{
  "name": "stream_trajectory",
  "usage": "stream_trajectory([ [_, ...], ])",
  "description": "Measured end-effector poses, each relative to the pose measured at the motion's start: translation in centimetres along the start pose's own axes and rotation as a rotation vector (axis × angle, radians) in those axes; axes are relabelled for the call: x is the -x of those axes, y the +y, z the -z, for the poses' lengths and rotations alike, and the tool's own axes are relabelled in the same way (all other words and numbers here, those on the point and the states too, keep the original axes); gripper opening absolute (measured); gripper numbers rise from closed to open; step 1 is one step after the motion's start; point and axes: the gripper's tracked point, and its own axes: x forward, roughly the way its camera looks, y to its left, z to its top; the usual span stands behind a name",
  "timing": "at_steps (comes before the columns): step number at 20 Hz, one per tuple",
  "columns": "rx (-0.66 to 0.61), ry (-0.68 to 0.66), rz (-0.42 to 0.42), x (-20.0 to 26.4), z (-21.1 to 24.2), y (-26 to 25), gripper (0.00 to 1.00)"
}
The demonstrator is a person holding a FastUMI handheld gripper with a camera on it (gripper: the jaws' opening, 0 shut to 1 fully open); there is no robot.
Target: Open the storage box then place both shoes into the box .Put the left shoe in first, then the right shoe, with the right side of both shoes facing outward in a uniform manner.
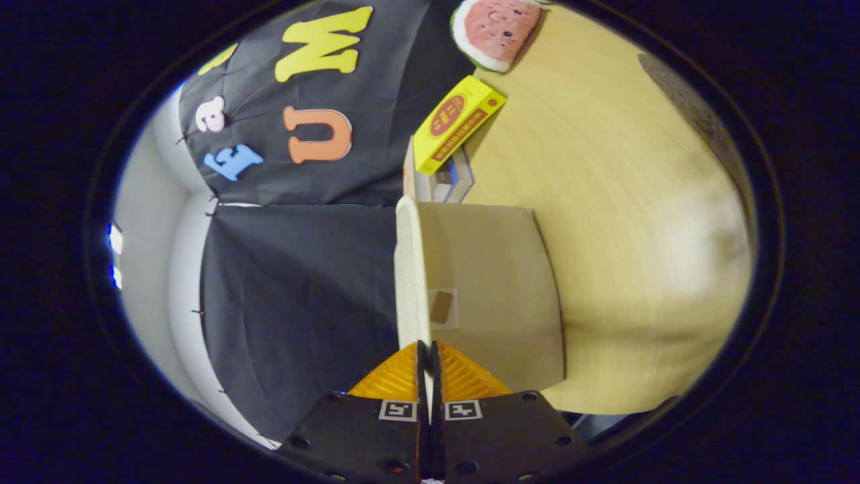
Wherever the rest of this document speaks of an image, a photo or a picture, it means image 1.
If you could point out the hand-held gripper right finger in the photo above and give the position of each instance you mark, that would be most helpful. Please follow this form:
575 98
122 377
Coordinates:
497 437

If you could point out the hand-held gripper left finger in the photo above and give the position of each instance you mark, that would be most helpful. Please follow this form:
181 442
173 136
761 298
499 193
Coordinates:
363 437

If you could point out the beige storage box white lid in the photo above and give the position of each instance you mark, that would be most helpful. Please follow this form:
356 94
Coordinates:
490 282

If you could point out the yellow cardboard box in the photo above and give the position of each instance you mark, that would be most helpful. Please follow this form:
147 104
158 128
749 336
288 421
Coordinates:
453 124

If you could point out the watermelon slice plush toy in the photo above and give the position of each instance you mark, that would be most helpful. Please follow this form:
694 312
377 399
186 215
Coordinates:
500 30

